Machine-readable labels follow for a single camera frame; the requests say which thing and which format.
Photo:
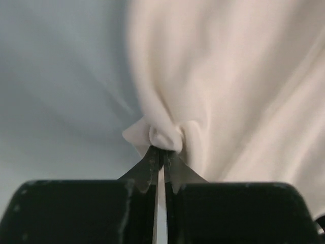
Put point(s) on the cream white t shirt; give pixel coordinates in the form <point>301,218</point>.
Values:
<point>235,89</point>

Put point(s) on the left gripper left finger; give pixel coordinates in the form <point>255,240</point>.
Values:
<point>87,211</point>

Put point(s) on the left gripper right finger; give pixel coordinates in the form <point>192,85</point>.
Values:
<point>232,212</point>

